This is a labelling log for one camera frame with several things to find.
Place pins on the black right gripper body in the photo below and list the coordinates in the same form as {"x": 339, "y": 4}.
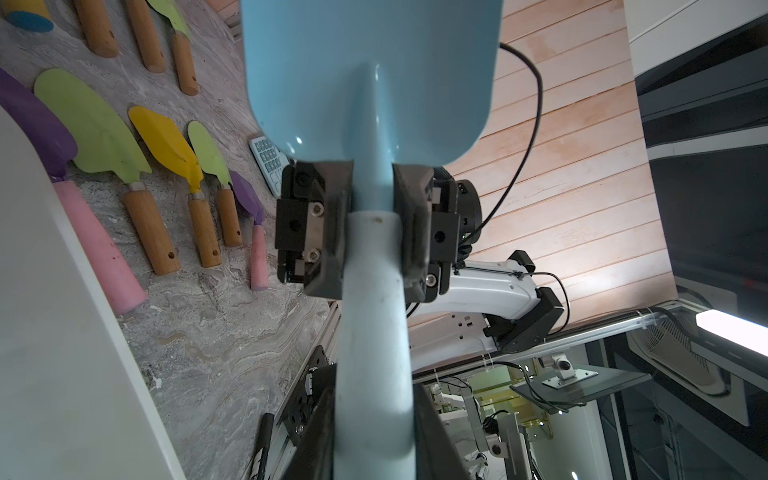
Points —
{"x": 456, "y": 215}

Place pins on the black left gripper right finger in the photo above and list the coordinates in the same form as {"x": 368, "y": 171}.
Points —
{"x": 436, "y": 455}

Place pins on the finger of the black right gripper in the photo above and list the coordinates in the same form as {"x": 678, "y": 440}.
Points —
{"x": 329, "y": 200}
{"x": 413, "y": 204}

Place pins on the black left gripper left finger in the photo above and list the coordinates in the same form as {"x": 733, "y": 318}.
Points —
{"x": 314, "y": 456}

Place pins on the purple shovel pink handle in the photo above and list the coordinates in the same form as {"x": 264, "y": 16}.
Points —
{"x": 247, "y": 198}

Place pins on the green shovel blue handle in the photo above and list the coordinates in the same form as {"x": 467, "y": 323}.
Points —
{"x": 377, "y": 84}

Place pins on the green trowel wooden handle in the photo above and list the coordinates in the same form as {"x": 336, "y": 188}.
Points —
{"x": 212, "y": 162}

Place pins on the yellow shovel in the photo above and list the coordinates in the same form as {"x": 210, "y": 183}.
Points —
{"x": 169, "y": 147}

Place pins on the green shovel wooden handle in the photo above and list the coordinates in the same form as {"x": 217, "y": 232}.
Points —
{"x": 96, "y": 27}
{"x": 146, "y": 35}
{"x": 181, "y": 46}

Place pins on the large green shovel blade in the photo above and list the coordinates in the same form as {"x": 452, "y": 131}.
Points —
{"x": 106, "y": 144}

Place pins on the white plastic storage box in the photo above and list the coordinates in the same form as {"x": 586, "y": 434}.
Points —
{"x": 74, "y": 404}

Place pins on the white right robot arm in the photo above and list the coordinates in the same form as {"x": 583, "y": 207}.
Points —
{"x": 471, "y": 307}

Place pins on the light blue calculator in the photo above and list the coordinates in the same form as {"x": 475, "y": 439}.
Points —
{"x": 270, "y": 162}

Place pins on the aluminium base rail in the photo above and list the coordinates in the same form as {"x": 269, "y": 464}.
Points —
{"x": 319, "y": 374}

